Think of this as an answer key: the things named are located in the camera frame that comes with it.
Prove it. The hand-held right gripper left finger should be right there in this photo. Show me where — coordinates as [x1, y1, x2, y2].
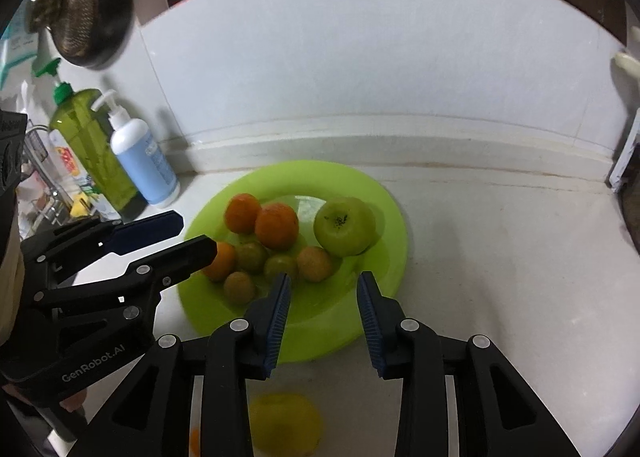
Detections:
[75, 272, 292, 457]

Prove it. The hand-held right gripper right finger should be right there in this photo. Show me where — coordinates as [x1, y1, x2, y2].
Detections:
[356, 271, 571, 457]

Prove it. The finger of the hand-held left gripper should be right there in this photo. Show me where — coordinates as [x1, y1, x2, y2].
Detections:
[20, 210, 185, 288]
[30, 234, 219, 323]

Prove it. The green plate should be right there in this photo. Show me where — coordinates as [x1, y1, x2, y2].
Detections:
[178, 161, 407, 364]

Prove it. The brownish round fruit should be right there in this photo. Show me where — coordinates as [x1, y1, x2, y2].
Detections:
[223, 270, 257, 306]

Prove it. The green tangerine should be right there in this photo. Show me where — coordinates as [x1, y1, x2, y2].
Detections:
[235, 241, 269, 274]
[263, 253, 299, 282]

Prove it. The yellow round fruit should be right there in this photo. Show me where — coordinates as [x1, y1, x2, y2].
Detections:
[296, 246, 334, 284]

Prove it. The yellow-green pear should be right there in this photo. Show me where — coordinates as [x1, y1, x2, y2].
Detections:
[248, 393, 324, 456]

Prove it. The large orange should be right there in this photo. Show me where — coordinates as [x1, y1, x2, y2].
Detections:
[255, 203, 300, 251]

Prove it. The green apple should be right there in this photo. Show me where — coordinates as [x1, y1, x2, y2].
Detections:
[313, 196, 376, 258]

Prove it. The white pump bottle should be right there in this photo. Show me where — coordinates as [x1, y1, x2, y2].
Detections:
[91, 90, 181, 208]

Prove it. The yellow sponge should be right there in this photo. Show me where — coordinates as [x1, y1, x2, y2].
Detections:
[70, 192, 94, 218]

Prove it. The green dish soap bottle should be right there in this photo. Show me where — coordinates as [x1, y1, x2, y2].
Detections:
[32, 58, 139, 219]

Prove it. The chrome sink faucet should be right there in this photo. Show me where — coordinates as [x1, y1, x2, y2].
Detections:
[20, 121, 76, 228]

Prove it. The teal printed box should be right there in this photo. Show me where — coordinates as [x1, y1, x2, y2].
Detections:
[0, 12, 41, 88]

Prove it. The copper mesh strainer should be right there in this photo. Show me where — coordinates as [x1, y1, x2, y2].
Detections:
[25, 0, 101, 56]

